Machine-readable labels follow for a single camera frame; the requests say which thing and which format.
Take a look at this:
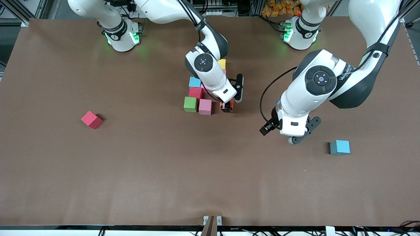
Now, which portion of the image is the orange foam cube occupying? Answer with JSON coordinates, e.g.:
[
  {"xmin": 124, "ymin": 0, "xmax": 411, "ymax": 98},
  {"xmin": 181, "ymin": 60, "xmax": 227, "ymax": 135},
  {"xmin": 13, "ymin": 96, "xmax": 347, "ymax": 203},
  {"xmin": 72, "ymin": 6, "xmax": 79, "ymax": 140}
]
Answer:
[{"xmin": 219, "ymin": 98, "xmax": 235, "ymax": 113}]

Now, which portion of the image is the green foam cube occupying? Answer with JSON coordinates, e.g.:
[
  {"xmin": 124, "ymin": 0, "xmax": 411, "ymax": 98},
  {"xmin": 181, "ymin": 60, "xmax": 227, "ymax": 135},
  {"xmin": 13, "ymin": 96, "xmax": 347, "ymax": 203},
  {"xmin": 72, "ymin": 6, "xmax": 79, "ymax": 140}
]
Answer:
[{"xmin": 183, "ymin": 96, "xmax": 198, "ymax": 113}]

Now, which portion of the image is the aluminium frame profile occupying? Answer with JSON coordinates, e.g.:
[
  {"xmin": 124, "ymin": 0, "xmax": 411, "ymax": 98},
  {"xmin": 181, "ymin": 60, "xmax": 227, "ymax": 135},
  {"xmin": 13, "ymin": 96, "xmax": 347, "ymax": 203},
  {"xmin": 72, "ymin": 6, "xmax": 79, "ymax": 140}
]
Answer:
[
  {"xmin": 399, "ymin": 0, "xmax": 420, "ymax": 24},
  {"xmin": 20, "ymin": 0, "xmax": 51, "ymax": 27}
]

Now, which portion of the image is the blue foam cube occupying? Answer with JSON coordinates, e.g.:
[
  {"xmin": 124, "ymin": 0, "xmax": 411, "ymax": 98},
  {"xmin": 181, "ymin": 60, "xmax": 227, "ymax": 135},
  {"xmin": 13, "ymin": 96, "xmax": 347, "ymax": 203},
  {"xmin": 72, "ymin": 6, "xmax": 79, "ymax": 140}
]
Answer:
[{"xmin": 329, "ymin": 140, "xmax": 351, "ymax": 156}]

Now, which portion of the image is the aluminium table edge rail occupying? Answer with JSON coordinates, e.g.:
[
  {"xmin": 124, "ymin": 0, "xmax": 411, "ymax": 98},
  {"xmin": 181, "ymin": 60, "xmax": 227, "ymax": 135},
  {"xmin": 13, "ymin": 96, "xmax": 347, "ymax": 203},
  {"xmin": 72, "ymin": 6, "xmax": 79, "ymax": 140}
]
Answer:
[{"xmin": 404, "ymin": 25, "xmax": 420, "ymax": 66}]

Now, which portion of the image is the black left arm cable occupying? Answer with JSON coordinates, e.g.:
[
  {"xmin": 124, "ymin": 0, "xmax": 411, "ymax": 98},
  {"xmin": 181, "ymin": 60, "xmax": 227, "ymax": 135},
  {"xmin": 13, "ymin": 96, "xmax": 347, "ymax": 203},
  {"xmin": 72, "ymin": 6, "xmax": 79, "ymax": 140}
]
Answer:
[{"xmin": 260, "ymin": 67, "xmax": 297, "ymax": 128}]

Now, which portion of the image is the pile of orange objects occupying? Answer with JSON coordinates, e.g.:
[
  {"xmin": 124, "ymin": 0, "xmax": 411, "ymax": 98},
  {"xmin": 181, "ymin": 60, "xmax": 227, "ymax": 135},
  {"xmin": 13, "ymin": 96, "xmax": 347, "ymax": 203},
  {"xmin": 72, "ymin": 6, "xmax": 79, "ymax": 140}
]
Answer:
[{"xmin": 262, "ymin": 0, "xmax": 303, "ymax": 17}]

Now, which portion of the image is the brown table cover sheet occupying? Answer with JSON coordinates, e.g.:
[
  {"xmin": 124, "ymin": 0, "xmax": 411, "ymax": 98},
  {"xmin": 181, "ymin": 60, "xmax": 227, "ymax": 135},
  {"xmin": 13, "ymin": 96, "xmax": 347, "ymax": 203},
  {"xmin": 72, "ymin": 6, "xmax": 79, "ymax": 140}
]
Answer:
[{"xmin": 0, "ymin": 16, "xmax": 420, "ymax": 227}]

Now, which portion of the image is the brown camera stand post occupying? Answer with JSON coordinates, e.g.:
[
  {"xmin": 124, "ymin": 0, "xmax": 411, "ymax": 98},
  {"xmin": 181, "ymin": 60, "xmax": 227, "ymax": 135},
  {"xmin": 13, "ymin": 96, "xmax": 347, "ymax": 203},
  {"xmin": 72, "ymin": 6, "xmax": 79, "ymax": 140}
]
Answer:
[{"xmin": 201, "ymin": 215, "xmax": 218, "ymax": 236}]

